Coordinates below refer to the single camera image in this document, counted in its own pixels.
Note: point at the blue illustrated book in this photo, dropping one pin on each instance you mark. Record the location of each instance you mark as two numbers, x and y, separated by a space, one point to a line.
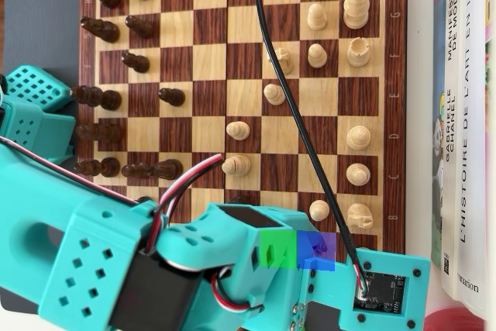
436 133

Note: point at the dark wooden chess queen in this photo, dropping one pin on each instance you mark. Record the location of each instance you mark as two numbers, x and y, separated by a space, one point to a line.
100 132

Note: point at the light wooden chess knight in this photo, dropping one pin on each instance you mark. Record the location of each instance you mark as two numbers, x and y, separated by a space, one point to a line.
359 215
286 60

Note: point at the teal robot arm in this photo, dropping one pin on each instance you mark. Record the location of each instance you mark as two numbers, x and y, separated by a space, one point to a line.
58 199

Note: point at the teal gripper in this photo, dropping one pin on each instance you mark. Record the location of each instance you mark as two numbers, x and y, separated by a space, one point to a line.
310 300

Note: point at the red round object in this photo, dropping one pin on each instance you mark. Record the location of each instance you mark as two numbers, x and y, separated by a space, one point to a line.
453 321

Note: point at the dark wooden chess king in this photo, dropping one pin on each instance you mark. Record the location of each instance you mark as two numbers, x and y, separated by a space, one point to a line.
97 97

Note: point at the teal camera mount circuit board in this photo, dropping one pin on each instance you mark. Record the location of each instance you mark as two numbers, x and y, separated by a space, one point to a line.
387 265

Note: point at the light wooden chess king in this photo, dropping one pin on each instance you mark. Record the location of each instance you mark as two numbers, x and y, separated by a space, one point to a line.
355 8

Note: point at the wooden chess board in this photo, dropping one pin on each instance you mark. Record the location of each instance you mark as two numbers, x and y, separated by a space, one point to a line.
209 59

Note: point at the white art history book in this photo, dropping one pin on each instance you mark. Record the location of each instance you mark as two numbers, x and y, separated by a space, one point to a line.
470 152

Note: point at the light wooden chess queen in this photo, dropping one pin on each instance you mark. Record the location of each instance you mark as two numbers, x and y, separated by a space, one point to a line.
357 137

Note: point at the light wooden chess rook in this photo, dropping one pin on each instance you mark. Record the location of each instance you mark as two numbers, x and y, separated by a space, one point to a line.
357 52

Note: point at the white Manifeste de mode book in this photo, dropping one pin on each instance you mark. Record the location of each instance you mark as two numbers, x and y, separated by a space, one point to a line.
449 211

